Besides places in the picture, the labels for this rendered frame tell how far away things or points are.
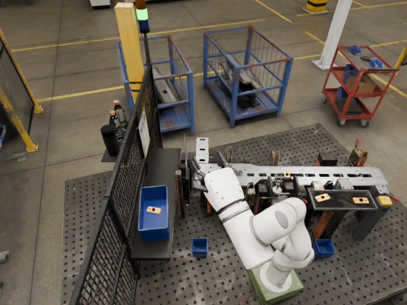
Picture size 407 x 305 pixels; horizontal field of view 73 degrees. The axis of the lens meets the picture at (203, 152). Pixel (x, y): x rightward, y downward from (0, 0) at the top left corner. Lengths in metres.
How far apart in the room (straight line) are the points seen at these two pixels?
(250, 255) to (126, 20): 1.58
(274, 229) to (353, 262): 1.58
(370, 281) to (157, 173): 1.57
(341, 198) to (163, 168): 1.20
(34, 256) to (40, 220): 0.41
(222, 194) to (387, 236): 1.86
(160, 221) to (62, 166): 2.32
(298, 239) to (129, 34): 1.53
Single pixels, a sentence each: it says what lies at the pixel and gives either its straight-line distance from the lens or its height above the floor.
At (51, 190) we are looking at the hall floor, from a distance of 3.64.
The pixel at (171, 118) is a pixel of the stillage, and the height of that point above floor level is 0.16.
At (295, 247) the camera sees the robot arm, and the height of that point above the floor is 1.56.
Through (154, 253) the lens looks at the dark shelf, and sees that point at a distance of 1.68.
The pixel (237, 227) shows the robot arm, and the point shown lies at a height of 1.90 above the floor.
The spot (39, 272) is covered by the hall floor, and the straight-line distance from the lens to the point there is 3.11.
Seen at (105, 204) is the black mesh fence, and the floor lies 1.55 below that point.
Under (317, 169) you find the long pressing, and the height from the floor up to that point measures 1.00.
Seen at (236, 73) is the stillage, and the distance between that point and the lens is 3.53.
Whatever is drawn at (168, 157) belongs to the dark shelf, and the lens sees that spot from 2.13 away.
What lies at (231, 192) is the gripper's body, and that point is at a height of 1.93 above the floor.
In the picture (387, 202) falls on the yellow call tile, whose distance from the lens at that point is 2.01.
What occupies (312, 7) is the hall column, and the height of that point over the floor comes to 0.14.
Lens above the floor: 2.52
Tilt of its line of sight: 44 degrees down
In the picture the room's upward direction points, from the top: straight up
